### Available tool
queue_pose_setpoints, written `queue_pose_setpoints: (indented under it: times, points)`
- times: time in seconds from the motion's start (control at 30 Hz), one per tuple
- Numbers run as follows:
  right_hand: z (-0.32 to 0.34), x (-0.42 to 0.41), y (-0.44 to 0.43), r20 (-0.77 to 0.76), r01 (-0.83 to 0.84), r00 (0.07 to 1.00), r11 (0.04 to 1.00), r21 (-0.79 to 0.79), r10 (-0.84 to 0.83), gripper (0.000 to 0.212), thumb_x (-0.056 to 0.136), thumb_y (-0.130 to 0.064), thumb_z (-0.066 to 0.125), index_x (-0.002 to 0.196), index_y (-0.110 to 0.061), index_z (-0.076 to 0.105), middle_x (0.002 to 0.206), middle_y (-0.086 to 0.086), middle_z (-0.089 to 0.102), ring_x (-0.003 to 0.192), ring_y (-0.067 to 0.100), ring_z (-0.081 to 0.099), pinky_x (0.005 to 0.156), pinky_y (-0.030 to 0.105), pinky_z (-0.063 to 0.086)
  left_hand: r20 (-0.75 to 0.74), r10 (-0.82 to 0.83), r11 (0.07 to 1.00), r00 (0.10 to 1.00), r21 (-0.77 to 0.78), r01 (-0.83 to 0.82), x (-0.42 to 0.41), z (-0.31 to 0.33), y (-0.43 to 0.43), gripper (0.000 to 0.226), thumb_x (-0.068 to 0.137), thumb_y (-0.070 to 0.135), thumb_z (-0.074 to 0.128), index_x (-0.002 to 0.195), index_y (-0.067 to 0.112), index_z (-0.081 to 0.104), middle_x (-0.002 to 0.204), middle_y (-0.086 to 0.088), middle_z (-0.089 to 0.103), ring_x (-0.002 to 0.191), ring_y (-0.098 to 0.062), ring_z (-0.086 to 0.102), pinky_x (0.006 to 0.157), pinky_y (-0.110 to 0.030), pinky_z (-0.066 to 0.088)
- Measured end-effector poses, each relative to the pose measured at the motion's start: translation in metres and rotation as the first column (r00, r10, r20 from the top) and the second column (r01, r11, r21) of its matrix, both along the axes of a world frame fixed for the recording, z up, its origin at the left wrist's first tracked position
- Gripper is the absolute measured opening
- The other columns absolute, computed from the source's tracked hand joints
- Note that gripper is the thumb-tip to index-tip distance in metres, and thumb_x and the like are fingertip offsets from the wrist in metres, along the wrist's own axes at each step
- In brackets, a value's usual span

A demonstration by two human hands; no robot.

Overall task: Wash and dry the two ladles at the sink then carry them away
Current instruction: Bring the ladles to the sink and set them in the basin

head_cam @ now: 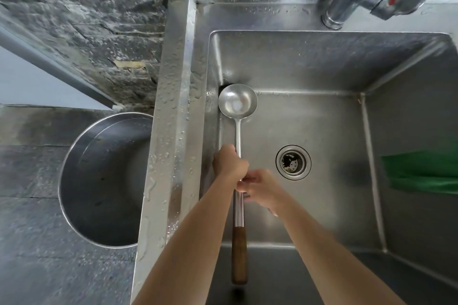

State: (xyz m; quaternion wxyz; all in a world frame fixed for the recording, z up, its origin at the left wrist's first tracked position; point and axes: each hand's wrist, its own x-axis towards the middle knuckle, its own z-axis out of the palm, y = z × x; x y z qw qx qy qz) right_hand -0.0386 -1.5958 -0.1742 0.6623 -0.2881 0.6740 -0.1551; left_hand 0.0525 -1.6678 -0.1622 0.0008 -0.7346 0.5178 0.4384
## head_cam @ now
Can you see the person's right hand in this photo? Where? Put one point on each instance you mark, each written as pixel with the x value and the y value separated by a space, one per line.
pixel 266 190

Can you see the person's left hand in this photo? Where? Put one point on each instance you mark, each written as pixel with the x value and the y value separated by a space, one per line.
pixel 229 167

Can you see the person's right forearm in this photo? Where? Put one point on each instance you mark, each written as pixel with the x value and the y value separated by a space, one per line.
pixel 332 262

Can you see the person's left forearm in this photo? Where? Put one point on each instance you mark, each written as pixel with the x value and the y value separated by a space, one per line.
pixel 189 244

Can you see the steel sink drain strainer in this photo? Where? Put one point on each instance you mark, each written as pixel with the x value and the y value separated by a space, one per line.
pixel 293 162

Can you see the stainless steel sink unit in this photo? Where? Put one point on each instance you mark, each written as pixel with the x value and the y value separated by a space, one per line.
pixel 322 119

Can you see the large steel pot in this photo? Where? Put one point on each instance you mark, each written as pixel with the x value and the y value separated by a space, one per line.
pixel 103 187

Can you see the bright green cloth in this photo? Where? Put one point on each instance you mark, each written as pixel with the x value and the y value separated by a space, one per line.
pixel 422 172

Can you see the grey metal frame bar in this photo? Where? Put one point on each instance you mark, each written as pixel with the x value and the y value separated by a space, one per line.
pixel 53 65

